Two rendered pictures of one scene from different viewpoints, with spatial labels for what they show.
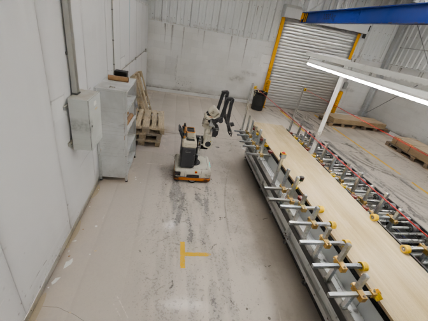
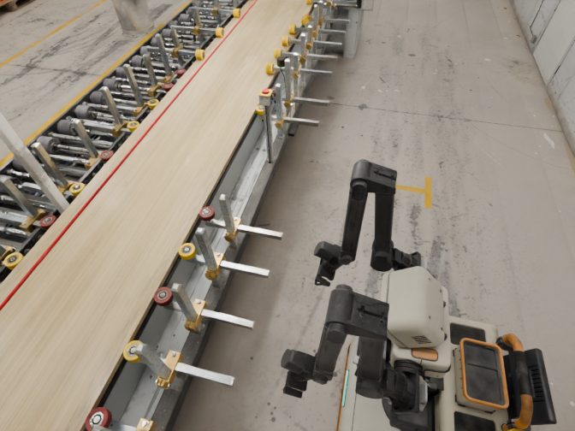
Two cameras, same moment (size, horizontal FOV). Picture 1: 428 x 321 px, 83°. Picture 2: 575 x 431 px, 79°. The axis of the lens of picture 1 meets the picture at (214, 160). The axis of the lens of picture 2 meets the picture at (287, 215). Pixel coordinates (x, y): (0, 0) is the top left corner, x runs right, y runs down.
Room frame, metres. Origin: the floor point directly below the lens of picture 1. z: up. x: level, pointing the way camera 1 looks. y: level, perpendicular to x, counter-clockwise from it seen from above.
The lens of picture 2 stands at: (4.60, 0.05, 2.31)
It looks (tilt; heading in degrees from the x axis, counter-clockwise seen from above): 50 degrees down; 208
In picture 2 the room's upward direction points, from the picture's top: 2 degrees counter-clockwise
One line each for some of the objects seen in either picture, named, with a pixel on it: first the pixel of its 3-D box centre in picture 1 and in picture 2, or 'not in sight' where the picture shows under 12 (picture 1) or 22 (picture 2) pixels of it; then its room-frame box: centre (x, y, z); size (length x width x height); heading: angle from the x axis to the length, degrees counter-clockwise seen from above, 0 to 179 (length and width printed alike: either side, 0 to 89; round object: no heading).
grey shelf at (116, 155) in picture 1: (118, 128); not in sight; (3.72, 1.70, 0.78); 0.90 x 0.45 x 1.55; 12
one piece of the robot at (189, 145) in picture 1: (190, 146); (447, 392); (3.94, 0.48, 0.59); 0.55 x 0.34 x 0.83; 12
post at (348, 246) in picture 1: (337, 262); (315, 33); (1.53, -1.23, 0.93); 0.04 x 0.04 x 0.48; 12
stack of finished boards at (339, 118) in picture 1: (354, 120); not in sight; (9.90, -5.32, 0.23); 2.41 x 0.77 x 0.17; 104
